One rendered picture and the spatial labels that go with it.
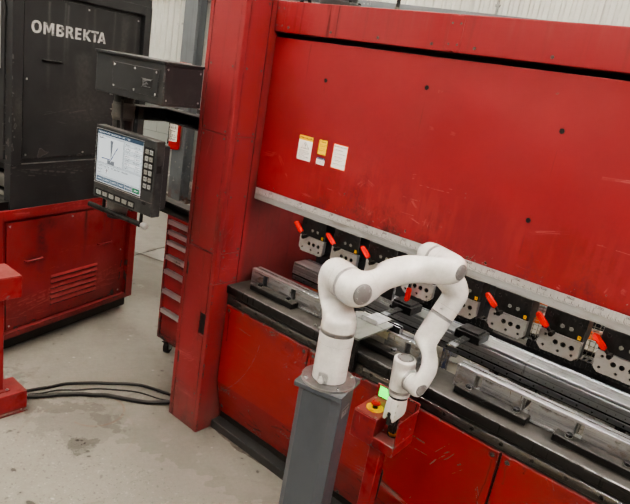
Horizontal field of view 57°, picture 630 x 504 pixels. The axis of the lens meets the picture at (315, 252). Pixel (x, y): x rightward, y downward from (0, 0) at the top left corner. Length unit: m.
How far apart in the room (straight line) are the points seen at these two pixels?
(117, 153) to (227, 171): 0.53
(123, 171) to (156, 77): 0.48
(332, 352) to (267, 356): 1.08
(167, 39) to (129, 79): 5.77
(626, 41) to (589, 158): 0.38
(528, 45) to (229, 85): 1.35
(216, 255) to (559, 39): 1.81
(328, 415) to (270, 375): 1.03
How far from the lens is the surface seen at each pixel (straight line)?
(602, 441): 2.41
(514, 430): 2.37
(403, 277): 1.99
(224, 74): 2.92
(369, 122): 2.60
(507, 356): 2.71
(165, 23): 8.72
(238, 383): 3.23
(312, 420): 2.08
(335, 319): 1.94
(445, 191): 2.40
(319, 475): 2.18
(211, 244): 3.02
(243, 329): 3.10
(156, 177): 2.80
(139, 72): 2.89
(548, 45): 2.27
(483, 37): 2.36
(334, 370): 2.00
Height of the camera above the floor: 2.00
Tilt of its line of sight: 17 degrees down
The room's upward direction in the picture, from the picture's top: 10 degrees clockwise
